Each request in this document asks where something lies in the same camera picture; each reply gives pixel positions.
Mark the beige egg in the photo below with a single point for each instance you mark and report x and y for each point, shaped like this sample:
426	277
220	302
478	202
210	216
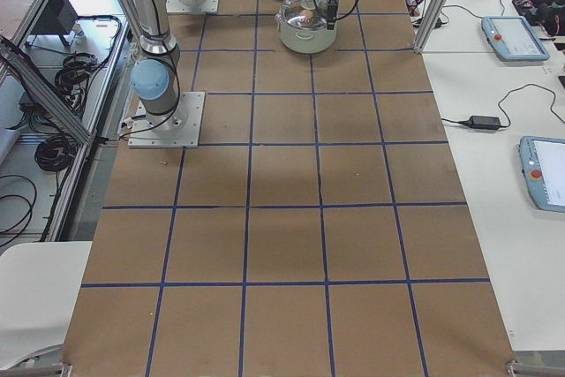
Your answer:
306	15

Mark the glass pot lid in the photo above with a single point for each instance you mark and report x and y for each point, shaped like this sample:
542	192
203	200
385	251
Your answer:
289	13

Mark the light green steel pot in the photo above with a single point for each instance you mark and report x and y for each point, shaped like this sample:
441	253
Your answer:
305	41

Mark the blue teach pendant far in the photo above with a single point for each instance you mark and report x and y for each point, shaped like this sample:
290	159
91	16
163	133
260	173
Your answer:
513	39

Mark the blue teach pendant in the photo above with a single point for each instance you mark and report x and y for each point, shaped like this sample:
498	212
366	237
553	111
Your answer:
513	39
543	168

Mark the black power adapter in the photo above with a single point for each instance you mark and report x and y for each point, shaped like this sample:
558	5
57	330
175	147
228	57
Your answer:
484	123

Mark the blue teach pendant near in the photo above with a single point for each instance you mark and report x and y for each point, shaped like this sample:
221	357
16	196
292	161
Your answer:
543	168

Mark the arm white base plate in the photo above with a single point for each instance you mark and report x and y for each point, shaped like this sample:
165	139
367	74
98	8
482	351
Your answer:
192	7
181	130

